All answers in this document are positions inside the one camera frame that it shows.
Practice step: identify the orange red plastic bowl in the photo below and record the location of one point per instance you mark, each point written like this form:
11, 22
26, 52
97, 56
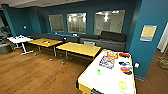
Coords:
112, 54

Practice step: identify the brown cardboard box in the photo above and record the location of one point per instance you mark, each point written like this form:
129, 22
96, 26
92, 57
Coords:
162, 63

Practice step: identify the grey lounge chair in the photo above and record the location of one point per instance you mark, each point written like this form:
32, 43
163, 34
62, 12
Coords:
3, 33

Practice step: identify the interior glass window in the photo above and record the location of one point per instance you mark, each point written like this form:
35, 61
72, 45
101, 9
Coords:
76, 22
110, 21
56, 22

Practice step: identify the stack of plastic bowls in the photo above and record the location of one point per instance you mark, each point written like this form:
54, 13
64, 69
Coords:
126, 70

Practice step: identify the small white tabletop object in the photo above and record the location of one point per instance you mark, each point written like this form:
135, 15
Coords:
21, 37

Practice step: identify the dark wall bench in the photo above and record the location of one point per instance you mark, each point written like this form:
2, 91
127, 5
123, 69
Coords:
53, 36

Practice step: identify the yellow air hockey table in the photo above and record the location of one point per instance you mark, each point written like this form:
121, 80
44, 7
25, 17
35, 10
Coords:
106, 80

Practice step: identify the dark grey sofa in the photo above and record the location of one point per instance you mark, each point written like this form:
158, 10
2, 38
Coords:
111, 41

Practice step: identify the small white table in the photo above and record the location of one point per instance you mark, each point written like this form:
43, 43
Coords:
18, 40

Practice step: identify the colourful board game box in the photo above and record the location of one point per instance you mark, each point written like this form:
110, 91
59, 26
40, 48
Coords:
107, 61

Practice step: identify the yellow-green plastic colander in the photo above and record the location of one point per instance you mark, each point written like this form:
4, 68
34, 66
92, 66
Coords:
122, 85

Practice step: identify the round grey bin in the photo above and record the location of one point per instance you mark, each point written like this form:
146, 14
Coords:
5, 48

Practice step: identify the wooden top office table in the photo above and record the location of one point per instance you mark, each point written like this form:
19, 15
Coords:
78, 49
36, 42

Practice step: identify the orange item on table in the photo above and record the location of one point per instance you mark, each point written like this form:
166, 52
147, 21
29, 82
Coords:
46, 42

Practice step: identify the blue plastic bowl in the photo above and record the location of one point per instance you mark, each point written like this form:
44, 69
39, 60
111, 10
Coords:
125, 63

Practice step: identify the framed yellow wall plaque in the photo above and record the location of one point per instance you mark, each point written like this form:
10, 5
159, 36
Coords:
148, 33

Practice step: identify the white pillar outlet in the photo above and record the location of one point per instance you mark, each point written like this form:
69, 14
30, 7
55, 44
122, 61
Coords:
136, 65

